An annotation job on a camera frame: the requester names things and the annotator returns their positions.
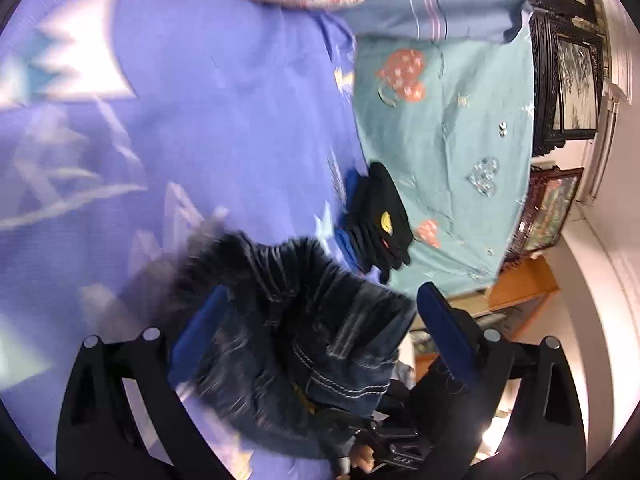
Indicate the blue folded garment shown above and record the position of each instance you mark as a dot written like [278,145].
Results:
[342,238]

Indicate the wooden display cabinet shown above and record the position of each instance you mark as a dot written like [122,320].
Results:
[517,298]

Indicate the purple printed bed sheet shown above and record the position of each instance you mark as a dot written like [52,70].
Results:
[131,130]

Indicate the person's right hand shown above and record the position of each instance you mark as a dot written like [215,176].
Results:
[361,456]

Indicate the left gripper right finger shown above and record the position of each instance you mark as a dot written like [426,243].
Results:
[544,437]

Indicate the dark blue denim jeans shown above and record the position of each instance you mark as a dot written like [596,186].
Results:
[276,338]

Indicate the colourful framed picture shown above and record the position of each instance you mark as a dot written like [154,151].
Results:
[551,193]

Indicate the teal printed pillow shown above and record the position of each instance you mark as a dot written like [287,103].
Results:
[452,121]

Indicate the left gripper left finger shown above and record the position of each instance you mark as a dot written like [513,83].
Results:
[120,418]

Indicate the blue plaid pillow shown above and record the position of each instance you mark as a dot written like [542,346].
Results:
[488,20]

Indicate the black folded garment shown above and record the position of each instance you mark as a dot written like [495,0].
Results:
[378,224]

